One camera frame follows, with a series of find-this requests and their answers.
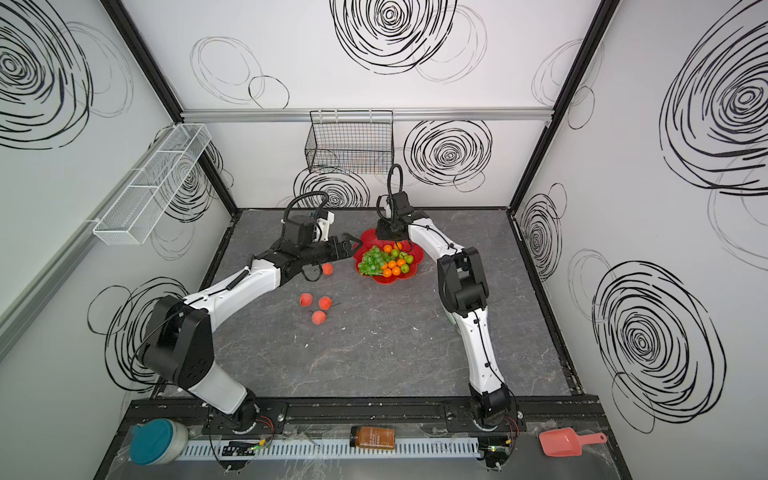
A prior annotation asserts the red flower-shaped fruit bowl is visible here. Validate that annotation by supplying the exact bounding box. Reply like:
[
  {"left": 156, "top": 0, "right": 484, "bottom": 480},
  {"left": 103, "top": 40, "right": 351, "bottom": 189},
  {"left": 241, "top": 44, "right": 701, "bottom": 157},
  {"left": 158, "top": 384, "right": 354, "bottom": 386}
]
[{"left": 354, "top": 228, "right": 425, "bottom": 284}]

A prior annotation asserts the green fake grape bunch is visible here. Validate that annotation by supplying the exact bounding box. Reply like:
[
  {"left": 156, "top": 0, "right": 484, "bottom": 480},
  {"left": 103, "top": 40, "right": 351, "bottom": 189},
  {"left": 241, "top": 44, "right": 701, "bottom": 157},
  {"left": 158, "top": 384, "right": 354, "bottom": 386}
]
[{"left": 357, "top": 246, "right": 392, "bottom": 277}]

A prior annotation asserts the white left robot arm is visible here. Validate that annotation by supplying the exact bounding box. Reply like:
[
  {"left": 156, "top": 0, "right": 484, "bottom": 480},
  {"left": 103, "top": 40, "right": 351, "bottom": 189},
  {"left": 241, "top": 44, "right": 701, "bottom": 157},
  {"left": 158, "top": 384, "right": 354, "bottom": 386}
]
[{"left": 136, "top": 210, "right": 362, "bottom": 434}]

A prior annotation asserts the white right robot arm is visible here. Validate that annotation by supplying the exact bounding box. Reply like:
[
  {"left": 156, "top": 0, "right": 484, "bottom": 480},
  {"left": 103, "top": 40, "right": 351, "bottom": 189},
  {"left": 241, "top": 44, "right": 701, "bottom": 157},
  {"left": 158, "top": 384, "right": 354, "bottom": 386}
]
[{"left": 376, "top": 191, "right": 517, "bottom": 431}]

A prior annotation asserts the brown bottle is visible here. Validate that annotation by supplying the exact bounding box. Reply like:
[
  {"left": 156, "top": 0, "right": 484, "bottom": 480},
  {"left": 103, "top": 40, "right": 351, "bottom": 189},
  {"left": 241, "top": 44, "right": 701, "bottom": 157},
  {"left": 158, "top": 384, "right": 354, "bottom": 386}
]
[{"left": 350, "top": 426, "right": 396, "bottom": 450}]

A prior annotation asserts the teal lidded container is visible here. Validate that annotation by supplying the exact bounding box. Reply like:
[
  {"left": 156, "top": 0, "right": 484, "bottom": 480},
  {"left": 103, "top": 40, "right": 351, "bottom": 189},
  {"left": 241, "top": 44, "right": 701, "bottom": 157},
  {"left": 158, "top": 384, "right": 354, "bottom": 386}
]
[{"left": 129, "top": 418, "right": 189, "bottom": 466}]

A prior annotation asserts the pink plastic scoop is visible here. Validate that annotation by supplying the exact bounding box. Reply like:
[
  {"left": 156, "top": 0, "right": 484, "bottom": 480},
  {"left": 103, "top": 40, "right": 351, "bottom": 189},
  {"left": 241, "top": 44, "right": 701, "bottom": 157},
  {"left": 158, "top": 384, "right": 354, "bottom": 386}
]
[{"left": 538, "top": 428, "right": 608, "bottom": 458}]

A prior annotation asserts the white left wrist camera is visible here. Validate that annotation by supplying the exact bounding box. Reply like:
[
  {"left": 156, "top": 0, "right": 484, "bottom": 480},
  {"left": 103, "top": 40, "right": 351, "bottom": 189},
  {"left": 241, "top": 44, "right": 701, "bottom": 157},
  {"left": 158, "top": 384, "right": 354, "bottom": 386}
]
[{"left": 312, "top": 209, "right": 334, "bottom": 242}]

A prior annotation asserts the black wire basket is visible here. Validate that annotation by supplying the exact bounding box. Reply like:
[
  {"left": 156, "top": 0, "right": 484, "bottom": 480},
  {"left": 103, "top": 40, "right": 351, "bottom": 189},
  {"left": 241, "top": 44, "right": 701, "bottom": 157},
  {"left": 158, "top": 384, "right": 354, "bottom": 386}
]
[{"left": 304, "top": 120, "right": 395, "bottom": 175}]

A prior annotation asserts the aluminium wall rail back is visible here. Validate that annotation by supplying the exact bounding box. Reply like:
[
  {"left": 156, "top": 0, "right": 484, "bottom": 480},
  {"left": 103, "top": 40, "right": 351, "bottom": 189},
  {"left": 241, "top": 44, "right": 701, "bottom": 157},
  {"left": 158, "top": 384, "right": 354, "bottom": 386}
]
[{"left": 181, "top": 106, "right": 554, "bottom": 123}]

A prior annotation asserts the clear wall shelf rack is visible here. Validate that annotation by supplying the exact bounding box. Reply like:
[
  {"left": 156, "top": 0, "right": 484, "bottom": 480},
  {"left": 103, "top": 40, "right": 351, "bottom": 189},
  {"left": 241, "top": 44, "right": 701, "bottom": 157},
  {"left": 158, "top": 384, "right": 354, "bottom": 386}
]
[{"left": 93, "top": 124, "right": 211, "bottom": 246}]

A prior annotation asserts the white slotted cable duct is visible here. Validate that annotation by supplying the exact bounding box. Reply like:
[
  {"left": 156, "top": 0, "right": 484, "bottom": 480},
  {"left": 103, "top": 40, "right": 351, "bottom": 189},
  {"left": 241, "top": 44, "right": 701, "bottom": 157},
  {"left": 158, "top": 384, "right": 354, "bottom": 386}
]
[{"left": 177, "top": 437, "right": 482, "bottom": 462}]

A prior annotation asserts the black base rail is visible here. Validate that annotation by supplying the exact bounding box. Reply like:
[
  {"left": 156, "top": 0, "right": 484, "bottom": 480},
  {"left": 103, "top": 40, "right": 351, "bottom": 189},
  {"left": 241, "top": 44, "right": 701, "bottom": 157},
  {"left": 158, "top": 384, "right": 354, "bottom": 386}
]
[{"left": 121, "top": 395, "right": 605, "bottom": 434}]

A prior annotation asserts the black corner frame post left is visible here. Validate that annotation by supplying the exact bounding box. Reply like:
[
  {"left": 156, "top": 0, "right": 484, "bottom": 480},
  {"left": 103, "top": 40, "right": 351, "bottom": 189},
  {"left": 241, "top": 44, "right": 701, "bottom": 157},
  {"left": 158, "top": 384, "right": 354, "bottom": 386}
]
[{"left": 99, "top": 0, "right": 240, "bottom": 217}]

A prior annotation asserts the black corner frame post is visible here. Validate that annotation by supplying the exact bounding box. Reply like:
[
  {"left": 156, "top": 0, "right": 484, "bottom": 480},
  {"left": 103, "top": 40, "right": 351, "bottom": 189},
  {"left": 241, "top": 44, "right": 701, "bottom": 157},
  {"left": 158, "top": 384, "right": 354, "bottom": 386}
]
[
  {"left": 508, "top": 0, "right": 620, "bottom": 214},
  {"left": 99, "top": 0, "right": 240, "bottom": 217}
]

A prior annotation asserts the black corner frame post right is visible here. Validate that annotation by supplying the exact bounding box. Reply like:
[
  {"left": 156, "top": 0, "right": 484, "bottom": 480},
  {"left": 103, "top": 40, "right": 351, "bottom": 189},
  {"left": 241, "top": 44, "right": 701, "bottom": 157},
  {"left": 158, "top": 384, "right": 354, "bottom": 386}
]
[{"left": 508, "top": 0, "right": 620, "bottom": 214}]

